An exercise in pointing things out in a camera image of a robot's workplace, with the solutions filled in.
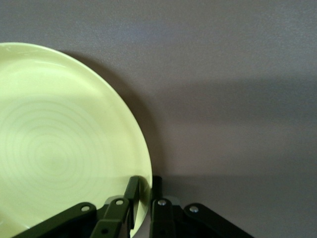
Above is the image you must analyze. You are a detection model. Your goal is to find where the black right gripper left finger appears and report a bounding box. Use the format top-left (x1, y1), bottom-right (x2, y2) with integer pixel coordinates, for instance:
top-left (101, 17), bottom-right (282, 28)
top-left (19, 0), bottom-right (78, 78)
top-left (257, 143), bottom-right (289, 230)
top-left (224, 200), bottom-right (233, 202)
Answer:
top-left (14, 175), bottom-right (141, 238)

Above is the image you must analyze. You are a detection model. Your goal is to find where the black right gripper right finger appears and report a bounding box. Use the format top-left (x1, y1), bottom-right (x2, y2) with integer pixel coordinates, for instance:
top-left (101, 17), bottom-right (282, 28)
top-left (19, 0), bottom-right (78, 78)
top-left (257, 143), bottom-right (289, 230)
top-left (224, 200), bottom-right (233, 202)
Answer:
top-left (149, 175), bottom-right (256, 238)

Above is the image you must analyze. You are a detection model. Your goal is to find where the yellow round plate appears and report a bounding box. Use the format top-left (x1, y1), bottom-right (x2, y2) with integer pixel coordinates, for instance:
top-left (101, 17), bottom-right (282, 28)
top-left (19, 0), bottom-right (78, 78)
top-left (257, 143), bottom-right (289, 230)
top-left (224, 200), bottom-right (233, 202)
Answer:
top-left (0, 42), bottom-right (153, 238)

